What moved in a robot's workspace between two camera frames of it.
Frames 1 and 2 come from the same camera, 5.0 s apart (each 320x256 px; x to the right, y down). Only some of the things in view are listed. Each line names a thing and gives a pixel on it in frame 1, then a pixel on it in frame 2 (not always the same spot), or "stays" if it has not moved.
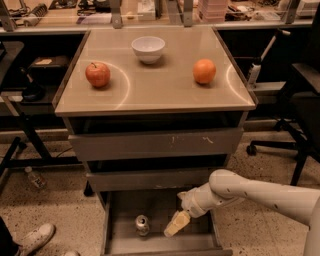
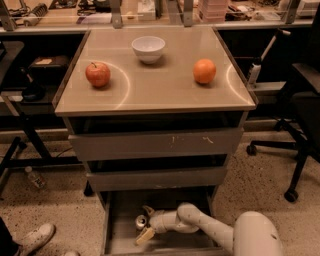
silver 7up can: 142,225 stays
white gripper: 192,203 to 159,222
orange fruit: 204,70 stays
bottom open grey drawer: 135,222 stays
